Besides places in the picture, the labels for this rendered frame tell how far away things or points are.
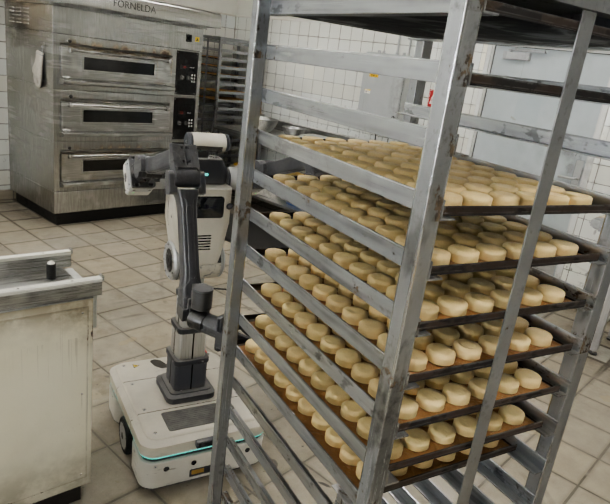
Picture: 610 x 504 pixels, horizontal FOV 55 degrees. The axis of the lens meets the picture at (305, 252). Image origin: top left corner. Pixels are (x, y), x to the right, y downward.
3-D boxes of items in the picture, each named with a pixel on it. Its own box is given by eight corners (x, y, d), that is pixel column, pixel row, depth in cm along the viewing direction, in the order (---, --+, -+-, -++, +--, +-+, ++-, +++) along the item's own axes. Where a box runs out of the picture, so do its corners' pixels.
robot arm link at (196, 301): (204, 311, 171) (175, 313, 167) (208, 274, 168) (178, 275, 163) (218, 329, 161) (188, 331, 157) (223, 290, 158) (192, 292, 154)
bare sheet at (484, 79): (270, 58, 125) (270, 50, 124) (414, 77, 145) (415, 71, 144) (467, 84, 76) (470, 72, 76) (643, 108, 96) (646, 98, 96)
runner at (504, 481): (352, 361, 171) (354, 352, 170) (360, 359, 173) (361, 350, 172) (522, 511, 119) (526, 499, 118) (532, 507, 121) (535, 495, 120)
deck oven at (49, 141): (62, 234, 502) (62, -18, 441) (6, 200, 577) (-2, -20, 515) (206, 216, 615) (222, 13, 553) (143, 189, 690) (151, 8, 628)
